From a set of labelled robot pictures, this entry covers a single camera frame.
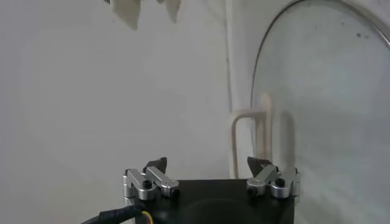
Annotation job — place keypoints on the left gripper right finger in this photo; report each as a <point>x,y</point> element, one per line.
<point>274,182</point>

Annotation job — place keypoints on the glass pot lid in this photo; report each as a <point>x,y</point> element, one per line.
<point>329,106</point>

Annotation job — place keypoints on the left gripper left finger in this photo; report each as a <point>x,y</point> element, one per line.
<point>146,184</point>

